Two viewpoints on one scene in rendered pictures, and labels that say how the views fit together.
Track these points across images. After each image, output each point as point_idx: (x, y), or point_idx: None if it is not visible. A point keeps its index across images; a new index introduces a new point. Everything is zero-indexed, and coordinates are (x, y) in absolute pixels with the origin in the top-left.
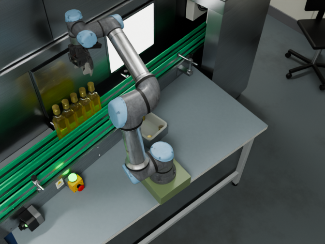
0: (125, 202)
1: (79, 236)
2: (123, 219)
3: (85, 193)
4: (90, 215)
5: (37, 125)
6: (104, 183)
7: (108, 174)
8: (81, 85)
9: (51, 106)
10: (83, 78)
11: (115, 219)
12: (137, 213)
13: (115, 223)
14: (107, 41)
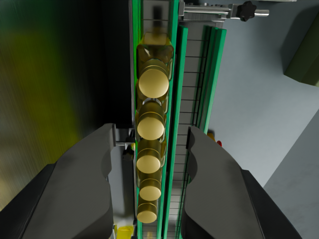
0: (282, 116)
1: None
2: (290, 134)
3: (221, 138)
4: (246, 153)
5: None
6: (235, 113)
7: (232, 98)
8: (74, 47)
9: None
10: (60, 28)
11: (280, 140)
12: (305, 118)
13: (283, 143)
14: None
